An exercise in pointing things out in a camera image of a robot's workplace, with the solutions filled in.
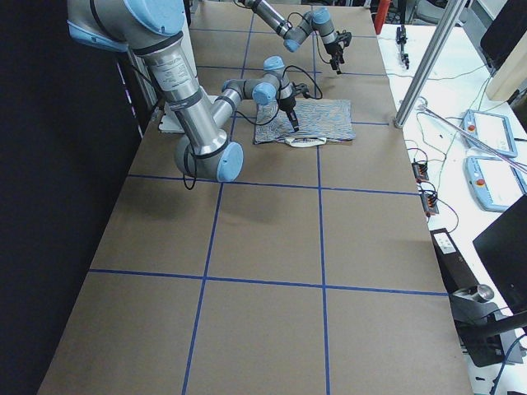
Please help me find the metal reacher grabber tool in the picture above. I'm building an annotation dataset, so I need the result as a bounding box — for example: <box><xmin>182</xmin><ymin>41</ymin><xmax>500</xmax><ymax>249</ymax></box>
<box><xmin>415</xmin><ymin>96</ymin><xmax>527</xmax><ymax>170</ymax></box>

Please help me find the lower orange relay board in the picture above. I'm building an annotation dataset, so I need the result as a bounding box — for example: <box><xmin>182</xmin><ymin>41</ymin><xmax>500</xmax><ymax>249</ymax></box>
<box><xmin>420</xmin><ymin>189</ymin><xmax>439</xmax><ymax>217</ymax></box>

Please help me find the near blue teach pendant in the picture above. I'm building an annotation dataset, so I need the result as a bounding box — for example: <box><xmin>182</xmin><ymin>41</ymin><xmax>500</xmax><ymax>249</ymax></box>
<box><xmin>464</xmin><ymin>156</ymin><xmax>526</xmax><ymax>212</ymax></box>

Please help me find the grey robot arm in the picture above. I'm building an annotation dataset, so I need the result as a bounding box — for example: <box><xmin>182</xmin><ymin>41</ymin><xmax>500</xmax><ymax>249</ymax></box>
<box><xmin>68</xmin><ymin>1</ymin><xmax>299</xmax><ymax>182</ymax></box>
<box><xmin>240</xmin><ymin>0</ymin><xmax>352</xmax><ymax>74</ymax></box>

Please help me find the navy white striped polo shirt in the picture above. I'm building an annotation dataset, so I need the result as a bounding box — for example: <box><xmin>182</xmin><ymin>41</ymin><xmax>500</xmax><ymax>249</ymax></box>
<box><xmin>254</xmin><ymin>99</ymin><xmax>356</xmax><ymax>147</ymax></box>

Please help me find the black box with label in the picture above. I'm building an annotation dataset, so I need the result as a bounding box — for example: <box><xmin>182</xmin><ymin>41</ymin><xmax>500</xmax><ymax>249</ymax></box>
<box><xmin>430</xmin><ymin>228</ymin><xmax>478</xmax><ymax>294</ymax></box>

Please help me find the red cylinder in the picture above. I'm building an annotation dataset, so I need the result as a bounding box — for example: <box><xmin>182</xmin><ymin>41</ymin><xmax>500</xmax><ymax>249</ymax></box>
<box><xmin>374</xmin><ymin>0</ymin><xmax>391</xmax><ymax>35</ymax></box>

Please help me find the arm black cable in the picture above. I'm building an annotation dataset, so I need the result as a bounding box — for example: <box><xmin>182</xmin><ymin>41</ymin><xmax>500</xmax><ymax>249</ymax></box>
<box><xmin>286</xmin><ymin>11</ymin><xmax>318</xmax><ymax>38</ymax></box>
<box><xmin>180</xmin><ymin>65</ymin><xmax>323</xmax><ymax>191</ymax></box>

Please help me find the far blue teach pendant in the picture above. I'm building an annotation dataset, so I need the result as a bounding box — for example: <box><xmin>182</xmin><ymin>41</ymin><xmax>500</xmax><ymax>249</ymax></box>
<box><xmin>462</xmin><ymin>109</ymin><xmax>518</xmax><ymax>158</ymax></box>

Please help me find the blue teach pendant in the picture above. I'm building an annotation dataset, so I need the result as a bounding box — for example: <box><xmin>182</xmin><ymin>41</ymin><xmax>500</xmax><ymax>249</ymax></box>
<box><xmin>464</xmin><ymin>156</ymin><xmax>526</xmax><ymax>212</ymax></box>
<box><xmin>462</xmin><ymin>109</ymin><xmax>518</xmax><ymax>158</ymax></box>

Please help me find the upper orange relay board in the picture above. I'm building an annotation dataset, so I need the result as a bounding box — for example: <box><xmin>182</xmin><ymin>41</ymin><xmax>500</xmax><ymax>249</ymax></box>
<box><xmin>412</xmin><ymin>160</ymin><xmax>429</xmax><ymax>184</ymax></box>

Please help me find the black computer monitor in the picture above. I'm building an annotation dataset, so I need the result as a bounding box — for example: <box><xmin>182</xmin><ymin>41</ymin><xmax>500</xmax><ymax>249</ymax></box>
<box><xmin>473</xmin><ymin>196</ymin><xmax>527</xmax><ymax>313</ymax></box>

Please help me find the black handheld gripper stick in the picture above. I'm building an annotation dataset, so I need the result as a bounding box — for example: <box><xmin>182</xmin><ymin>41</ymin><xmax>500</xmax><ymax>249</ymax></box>
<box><xmin>396</xmin><ymin>0</ymin><xmax>410</xmax><ymax>70</ymax></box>

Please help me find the wooden board panel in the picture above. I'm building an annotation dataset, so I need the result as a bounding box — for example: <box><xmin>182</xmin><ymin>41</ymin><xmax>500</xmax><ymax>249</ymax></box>
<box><xmin>487</xmin><ymin>34</ymin><xmax>527</xmax><ymax>101</ymax></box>

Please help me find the thin black table cable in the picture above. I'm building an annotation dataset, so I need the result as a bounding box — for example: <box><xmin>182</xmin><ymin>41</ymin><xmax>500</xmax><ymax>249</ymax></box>
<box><xmin>386</xmin><ymin>61</ymin><xmax>515</xmax><ymax>231</ymax></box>

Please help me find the orange relay board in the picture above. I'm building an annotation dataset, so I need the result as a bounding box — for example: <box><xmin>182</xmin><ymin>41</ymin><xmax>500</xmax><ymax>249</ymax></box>
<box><xmin>412</xmin><ymin>160</ymin><xmax>429</xmax><ymax>184</ymax></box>
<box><xmin>420</xmin><ymin>189</ymin><xmax>439</xmax><ymax>217</ymax></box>

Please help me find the brown table mat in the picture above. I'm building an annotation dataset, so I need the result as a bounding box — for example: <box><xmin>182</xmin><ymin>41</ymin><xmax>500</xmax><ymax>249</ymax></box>
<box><xmin>40</xmin><ymin>2</ymin><xmax>472</xmax><ymax>394</ymax></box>

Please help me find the aluminium frame post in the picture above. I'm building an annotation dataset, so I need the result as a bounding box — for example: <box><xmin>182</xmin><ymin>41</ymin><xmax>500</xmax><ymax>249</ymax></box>
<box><xmin>394</xmin><ymin>1</ymin><xmax>473</xmax><ymax>128</ymax></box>

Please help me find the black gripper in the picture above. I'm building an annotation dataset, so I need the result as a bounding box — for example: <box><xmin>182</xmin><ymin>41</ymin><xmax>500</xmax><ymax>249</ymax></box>
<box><xmin>279</xmin><ymin>82</ymin><xmax>310</xmax><ymax>132</ymax></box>
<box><xmin>323</xmin><ymin>30</ymin><xmax>352</xmax><ymax>74</ymax></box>

